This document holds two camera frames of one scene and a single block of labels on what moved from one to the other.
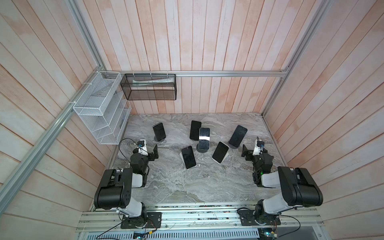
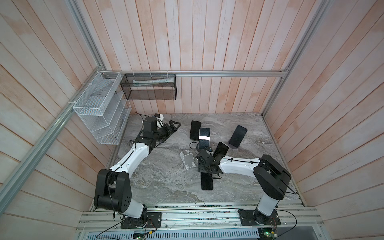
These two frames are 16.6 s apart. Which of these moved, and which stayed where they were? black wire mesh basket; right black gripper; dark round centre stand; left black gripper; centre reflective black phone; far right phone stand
Moved: left black gripper; right black gripper
Stayed: dark round centre stand; centre reflective black phone; black wire mesh basket; far right phone stand
